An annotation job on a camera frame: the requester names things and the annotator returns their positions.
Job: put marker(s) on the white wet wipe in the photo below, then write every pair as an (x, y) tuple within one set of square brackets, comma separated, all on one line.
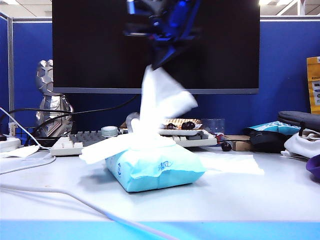
[(160, 100), (235, 163), (105, 151)]

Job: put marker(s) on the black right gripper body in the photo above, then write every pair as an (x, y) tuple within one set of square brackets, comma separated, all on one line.
[(170, 22)]

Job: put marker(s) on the white cloth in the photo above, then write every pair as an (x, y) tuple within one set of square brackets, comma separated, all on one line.
[(297, 146)]

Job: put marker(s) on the white paper sheet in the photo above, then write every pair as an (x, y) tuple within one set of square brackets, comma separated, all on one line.
[(20, 152)]

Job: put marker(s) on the white round tape roll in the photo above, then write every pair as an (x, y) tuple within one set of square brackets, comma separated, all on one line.
[(109, 131)]

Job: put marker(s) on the white plug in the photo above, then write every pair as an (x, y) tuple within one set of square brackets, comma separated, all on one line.
[(12, 128)]

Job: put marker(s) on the tray of dark chocolates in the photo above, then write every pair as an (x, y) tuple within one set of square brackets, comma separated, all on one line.
[(185, 125)]

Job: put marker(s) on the white and grey keyboard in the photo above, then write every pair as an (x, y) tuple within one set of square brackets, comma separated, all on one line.
[(72, 143)]

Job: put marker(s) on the red and white wrapper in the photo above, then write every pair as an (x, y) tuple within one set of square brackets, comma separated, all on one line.
[(219, 138)]

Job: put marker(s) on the black pouch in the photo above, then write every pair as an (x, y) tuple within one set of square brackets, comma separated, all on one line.
[(265, 142)]

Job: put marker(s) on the black computer monitor screen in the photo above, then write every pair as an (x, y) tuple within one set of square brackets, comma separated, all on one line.
[(95, 45)]

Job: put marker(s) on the brown cardboard box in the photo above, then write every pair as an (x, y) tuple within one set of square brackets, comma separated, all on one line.
[(240, 145)]

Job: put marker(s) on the teal and white packet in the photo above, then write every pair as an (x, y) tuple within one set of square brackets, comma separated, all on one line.
[(272, 127)]

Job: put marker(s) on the purple bag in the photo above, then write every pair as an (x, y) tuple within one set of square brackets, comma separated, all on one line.
[(315, 166)]

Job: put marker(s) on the sky blue wet wipes packet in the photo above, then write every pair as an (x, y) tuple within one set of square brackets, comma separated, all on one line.
[(162, 175)]

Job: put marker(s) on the clear plastic container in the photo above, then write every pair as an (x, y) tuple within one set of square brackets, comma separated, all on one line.
[(215, 126)]

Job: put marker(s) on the yellow printed packet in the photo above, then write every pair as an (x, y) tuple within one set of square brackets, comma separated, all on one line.
[(313, 85)]

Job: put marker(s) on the grey metal partition post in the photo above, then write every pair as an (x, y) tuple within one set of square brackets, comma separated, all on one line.
[(10, 75)]

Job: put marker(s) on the dark round fruit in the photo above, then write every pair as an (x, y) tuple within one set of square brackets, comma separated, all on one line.
[(226, 146)]

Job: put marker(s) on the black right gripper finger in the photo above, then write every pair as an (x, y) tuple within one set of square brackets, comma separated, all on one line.
[(171, 52), (157, 56)]

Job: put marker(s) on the silver robot figurine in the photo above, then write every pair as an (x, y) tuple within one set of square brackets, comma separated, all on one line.
[(48, 100)]

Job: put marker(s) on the white power strip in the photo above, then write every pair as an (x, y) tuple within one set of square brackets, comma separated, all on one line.
[(10, 144)]

